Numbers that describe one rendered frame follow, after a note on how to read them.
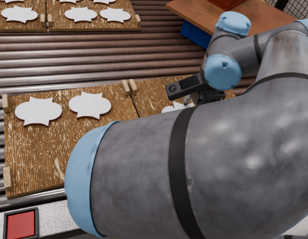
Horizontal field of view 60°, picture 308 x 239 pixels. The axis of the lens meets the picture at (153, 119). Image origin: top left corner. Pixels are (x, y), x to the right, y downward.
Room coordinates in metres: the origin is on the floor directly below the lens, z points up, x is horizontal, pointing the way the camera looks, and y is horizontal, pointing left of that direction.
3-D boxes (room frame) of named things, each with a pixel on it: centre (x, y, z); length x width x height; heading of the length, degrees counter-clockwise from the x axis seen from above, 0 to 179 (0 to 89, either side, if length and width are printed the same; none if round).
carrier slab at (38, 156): (0.47, 0.23, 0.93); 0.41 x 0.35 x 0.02; 121
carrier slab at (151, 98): (0.68, -0.13, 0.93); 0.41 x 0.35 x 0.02; 121
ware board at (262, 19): (1.28, -0.26, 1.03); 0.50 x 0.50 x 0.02; 60
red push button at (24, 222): (0.16, 0.24, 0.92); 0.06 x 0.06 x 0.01; 27
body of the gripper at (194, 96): (0.59, -0.13, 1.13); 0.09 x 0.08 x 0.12; 110
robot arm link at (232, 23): (0.59, -0.12, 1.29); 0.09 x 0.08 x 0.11; 176
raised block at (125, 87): (0.68, 0.13, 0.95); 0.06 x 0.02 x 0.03; 31
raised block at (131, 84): (0.70, 0.11, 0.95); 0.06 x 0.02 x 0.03; 31
